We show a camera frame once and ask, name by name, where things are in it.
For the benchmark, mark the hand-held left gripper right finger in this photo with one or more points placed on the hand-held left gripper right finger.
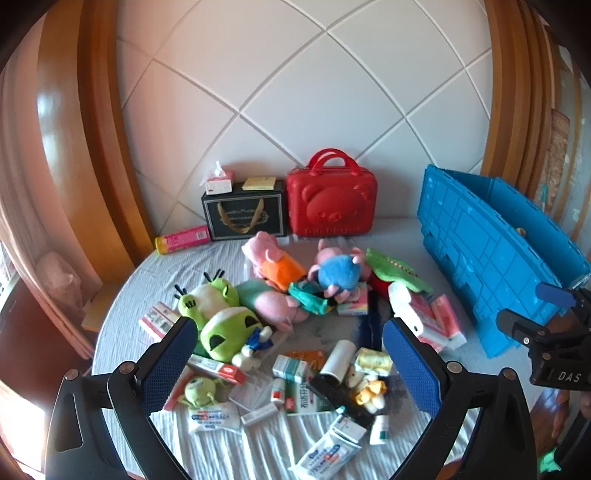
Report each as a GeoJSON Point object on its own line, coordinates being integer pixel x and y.
{"type": "Point", "coordinates": [411, 364]}

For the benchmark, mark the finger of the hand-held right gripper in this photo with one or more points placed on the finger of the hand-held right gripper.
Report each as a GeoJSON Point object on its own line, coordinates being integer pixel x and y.
{"type": "Point", "coordinates": [515, 323]}
{"type": "Point", "coordinates": [551, 293]}

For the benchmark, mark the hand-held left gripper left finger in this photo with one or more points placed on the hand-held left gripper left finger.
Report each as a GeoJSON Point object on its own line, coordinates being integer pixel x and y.
{"type": "Point", "coordinates": [168, 364]}

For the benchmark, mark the duck plush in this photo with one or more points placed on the duck plush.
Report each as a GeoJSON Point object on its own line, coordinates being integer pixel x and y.
{"type": "Point", "coordinates": [369, 394]}

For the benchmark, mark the pink floral tissue pack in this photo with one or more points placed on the pink floral tissue pack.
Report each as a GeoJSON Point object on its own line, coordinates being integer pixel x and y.
{"type": "Point", "coordinates": [450, 318]}
{"type": "Point", "coordinates": [427, 330]}

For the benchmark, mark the blue plastic crate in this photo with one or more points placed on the blue plastic crate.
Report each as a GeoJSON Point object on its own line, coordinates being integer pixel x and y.
{"type": "Point", "coordinates": [480, 258]}

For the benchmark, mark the yellow packet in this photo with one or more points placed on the yellow packet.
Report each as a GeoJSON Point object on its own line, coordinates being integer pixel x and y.
{"type": "Point", "coordinates": [373, 361]}

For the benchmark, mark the small green monster plush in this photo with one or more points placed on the small green monster plush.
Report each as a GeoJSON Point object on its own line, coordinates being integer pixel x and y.
{"type": "Point", "coordinates": [201, 392]}

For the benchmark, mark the long red white box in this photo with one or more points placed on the long red white box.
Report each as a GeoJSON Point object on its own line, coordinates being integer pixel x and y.
{"type": "Point", "coordinates": [219, 369]}

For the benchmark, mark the dark blue jeans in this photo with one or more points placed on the dark blue jeans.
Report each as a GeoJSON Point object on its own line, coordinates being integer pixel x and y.
{"type": "Point", "coordinates": [371, 323]}

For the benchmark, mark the green frog plush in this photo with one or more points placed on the green frog plush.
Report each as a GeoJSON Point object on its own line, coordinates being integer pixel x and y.
{"type": "Point", "coordinates": [221, 323]}

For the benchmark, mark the white wet wipes pack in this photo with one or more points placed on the white wet wipes pack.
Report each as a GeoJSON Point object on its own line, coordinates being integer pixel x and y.
{"type": "Point", "coordinates": [214, 417]}

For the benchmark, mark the white bag roll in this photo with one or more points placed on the white bag roll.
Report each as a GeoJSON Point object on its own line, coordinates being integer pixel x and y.
{"type": "Point", "coordinates": [337, 362]}

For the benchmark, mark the black packet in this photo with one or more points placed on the black packet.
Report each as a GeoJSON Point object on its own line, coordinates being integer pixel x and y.
{"type": "Point", "coordinates": [341, 397]}

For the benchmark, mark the rainbow striped tissue pack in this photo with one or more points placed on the rainbow striped tissue pack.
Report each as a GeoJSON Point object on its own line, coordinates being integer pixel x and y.
{"type": "Point", "coordinates": [353, 302]}

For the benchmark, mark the wooden bedside table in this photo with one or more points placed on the wooden bedside table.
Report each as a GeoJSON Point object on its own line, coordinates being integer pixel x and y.
{"type": "Point", "coordinates": [99, 311]}

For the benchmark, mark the green crocodile plush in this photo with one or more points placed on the green crocodile plush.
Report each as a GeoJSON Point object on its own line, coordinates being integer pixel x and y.
{"type": "Point", "coordinates": [397, 272]}

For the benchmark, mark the orange medicine box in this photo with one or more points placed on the orange medicine box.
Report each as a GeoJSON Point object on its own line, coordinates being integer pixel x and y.
{"type": "Point", "coordinates": [307, 357]}

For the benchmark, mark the large green white medicine box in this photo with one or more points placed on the large green white medicine box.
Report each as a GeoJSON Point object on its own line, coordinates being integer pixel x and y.
{"type": "Point", "coordinates": [304, 398]}

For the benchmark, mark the small white bottle red label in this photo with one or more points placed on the small white bottle red label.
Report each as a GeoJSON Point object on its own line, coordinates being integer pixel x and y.
{"type": "Point", "coordinates": [278, 391]}

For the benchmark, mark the pig plush blue body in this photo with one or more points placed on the pig plush blue body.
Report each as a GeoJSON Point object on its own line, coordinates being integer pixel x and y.
{"type": "Point", "coordinates": [339, 272]}

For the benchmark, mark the blue white wipes pack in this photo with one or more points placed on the blue white wipes pack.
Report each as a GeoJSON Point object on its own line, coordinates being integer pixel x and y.
{"type": "Point", "coordinates": [330, 452]}

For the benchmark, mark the small green white medicine box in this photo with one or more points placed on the small green white medicine box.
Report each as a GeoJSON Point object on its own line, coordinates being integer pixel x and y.
{"type": "Point", "coordinates": [290, 368]}

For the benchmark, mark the pig plush teal dress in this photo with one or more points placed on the pig plush teal dress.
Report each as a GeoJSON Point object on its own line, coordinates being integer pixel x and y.
{"type": "Point", "coordinates": [272, 302]}

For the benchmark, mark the teal snack packet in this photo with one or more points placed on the teal snack packet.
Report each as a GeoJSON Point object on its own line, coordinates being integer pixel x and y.
{"type": "Point", "coordinates": [309, 297]}

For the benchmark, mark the pink cylindrical packet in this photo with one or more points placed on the pink cylindrical packet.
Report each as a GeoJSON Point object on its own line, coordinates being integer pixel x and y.
{"type": "Point", "coordinates": [182, 239]}

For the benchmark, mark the pink plastic bag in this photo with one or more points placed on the pink plastic bag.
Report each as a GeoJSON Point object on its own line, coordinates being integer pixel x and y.
{"type": "Point", "coordinates": [55, 277]}

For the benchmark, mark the pig plush orange dress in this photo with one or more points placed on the pig plush orange dress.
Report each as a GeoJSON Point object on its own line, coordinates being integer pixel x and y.
{"type": "Point", "coordinates": [272, 263]}

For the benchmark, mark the black gift box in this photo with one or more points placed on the black gift box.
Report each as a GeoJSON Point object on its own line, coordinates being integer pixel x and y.
{"type": "Point", "coordinates": [244, 217]}

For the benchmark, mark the red bear suitcase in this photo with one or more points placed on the red bear suitcase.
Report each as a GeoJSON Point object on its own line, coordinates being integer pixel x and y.
{"type": "Point", "coordinates": [332, 203]}

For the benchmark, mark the white red tissue box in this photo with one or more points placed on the white red tissue box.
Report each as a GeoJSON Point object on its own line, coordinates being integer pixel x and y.
{"type": "Point", "coordinates": [220, 182]}

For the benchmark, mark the flat yellow box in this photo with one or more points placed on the flat yellow box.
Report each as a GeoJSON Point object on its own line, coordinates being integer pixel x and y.
{"type": "Point", "coordinates": [259, 183]}

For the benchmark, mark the pink curtain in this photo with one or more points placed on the pink curtain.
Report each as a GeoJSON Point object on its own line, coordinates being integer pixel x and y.
{"type": "Point", "coordinates": [18, 221]}

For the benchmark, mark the white padded headboard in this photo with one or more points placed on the white padded headboard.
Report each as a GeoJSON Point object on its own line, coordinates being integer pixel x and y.
{"type": "Point", "coordinates": [300, 92]}

